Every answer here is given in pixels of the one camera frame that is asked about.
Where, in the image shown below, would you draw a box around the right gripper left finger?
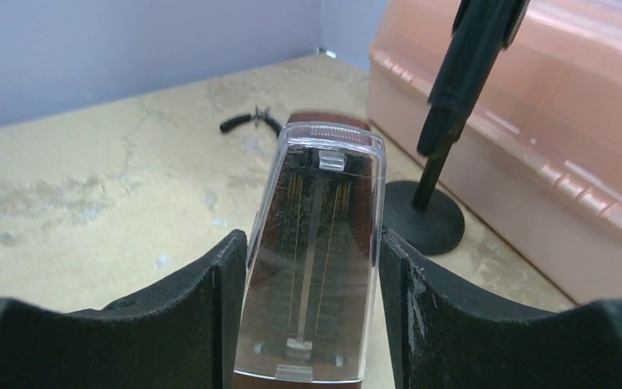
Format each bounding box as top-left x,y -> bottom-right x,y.
0,230 -> 247,388

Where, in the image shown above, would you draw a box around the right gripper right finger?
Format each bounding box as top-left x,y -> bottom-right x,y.
379,229 -> 622,388

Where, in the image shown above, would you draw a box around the clear plastic metronome cover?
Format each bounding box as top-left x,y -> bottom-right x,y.
233,122 -> 387,384

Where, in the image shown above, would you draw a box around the pink plastic storage box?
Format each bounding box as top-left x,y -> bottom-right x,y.
367,0 -> 622,307

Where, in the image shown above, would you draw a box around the black microphone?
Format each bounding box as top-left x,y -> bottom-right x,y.
417,0 -> 529,159

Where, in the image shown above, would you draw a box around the black handled pliers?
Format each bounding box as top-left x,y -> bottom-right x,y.
219,106 -> 283,137

